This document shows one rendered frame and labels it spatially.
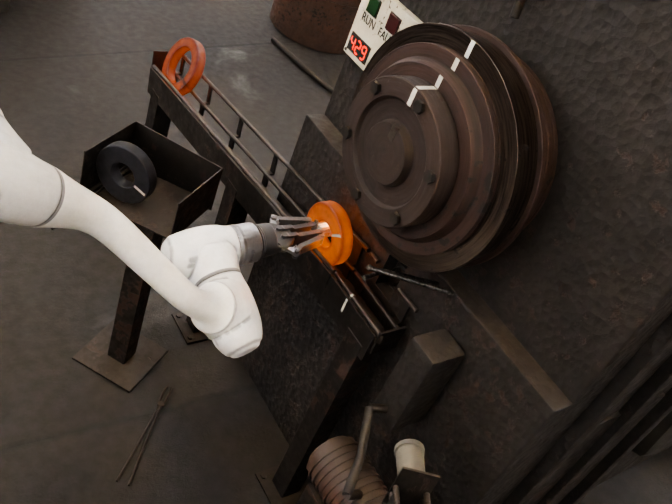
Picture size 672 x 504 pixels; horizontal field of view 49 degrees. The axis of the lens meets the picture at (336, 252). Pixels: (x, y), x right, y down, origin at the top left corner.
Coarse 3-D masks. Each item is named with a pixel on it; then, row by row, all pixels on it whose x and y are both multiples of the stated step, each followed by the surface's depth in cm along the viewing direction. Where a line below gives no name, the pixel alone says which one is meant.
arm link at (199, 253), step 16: (176, 240) 148; (192, 240) 148; (208, 240) 150; (224, 240) 152; (176, 256) 147; (192, 256) 147; (208, 256) 148; (224, 256) 150; (240, 256) 155; (192, 272) 149; (208, 272) 147; (240, 272) 152
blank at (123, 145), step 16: (112, 144) 173; (128, 144) 173; (96, 160) 177; (112, 160) 175; (128, 160) 173; (144, 160) 173; (112, 176) 178; (144, 176) 174; (112, 192) 180; (128, 192) 178; (144, 192) 176
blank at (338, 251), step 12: (324, 204) 170; (336, 204) 170; (312, 216) 175; (324, 216) 171; (336, 216) 167; (336, 228) 168; (348, 228) 167; (324, 240) 176; (336, 240) 168; (348, 240) 167; (324, 252) 173; (336, 252) 169; (348, 252) 169; (336, 264) 172
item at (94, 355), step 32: (128, 128) 184; (160, 160) 190; (192, 160) 186; (160, 192) 188; (192, 192) 172; (160, 224) 178; (128, 288) 199; (128, 320) 206; (96, 352) 217; (128, 352) 215; (160, 352) 225; (128, 384) 212
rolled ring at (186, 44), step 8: (184, 40) 231; (192, 40) 228; (176, 48) 233; (184, 48) 232; (192, 48) 227; (200, 48) 227; (168, 56) 235; (176, 56) 235; (192, 56) 227; (200, 56) 226; (168, 64) 235; (176, 64) 237; (192, 64) 226; (200, 64) 226; (168, 72) 234; (192, 72) 225; (200, 72) 226; (184, 80) 227; (192, 80) 226; (176, 88) 229; (184, 88) 227; (192, 88) 228
